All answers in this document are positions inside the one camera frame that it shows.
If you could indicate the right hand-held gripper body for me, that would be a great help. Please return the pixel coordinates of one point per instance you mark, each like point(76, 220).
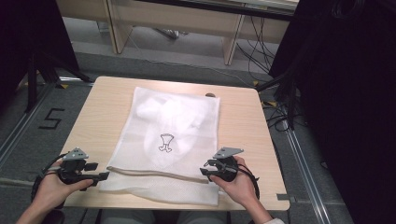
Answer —
point(229, 169)

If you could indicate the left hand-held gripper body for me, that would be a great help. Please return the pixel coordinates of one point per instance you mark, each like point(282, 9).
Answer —
point(72, 166)

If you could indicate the white mesh laundry bag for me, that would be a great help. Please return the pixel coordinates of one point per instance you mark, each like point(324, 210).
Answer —
point(174, 186)

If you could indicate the person's right hand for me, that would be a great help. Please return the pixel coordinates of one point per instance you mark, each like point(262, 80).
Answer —
point(239, 189)

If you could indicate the person's left hand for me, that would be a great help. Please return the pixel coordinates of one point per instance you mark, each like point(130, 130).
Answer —
point(53, 189)

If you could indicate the person's grey trousers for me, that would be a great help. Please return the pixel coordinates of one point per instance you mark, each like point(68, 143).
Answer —
point(127, 217)

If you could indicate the white garment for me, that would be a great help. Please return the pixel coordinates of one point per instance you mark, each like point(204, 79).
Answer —
point(174, 118)

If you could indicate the grey tape strip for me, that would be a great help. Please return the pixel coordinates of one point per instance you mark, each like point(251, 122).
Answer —
point(285, 197)

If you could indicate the brown round table grommet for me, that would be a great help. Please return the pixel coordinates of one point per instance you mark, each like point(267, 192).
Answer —
point(210, 95)

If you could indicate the black tripod stand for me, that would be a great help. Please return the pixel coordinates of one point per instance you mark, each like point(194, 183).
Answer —
point(291, 102)
point(32, 84)

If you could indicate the grey power strip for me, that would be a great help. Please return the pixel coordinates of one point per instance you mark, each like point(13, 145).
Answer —
point(170, 33)

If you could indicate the black curtain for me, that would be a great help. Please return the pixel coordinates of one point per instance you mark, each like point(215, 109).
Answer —
point(348, 93)
point(25, 31)

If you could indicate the light wooden desk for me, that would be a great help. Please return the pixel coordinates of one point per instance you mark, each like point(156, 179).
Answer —
point(174, 18)

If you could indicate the metal floor rail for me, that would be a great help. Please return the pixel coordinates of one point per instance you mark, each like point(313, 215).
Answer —
point(21, 124)
point(306, 174)

